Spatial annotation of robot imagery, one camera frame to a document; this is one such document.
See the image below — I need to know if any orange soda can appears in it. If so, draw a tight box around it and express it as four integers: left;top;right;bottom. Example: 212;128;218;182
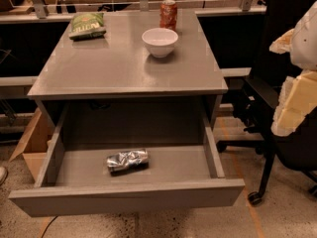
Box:
159;0;177;31

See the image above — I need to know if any grey drawer cabinet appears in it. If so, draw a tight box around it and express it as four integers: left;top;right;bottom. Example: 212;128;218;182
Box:
29;10;227;148

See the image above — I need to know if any green chip bag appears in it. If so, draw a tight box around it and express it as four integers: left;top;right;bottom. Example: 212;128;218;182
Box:
68;13;106;41

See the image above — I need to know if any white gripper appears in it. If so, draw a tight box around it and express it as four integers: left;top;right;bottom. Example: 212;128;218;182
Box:
269;1;317;137

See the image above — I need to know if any open grey top drawer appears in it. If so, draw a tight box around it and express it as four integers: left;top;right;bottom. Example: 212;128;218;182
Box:
9;102;244;217

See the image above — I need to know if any brown cardboard box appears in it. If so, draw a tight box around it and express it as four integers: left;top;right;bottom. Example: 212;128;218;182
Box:
9;108;53;179

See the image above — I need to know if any grey metal bracket left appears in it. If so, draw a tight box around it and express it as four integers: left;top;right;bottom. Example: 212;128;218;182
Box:
32;0;49;19

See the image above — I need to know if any white ceramic bowl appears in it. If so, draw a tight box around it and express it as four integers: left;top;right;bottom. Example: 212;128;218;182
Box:
142;28;178;58

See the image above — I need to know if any black office chair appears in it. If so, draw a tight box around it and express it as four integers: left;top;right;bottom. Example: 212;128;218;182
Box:
216;0;317;205

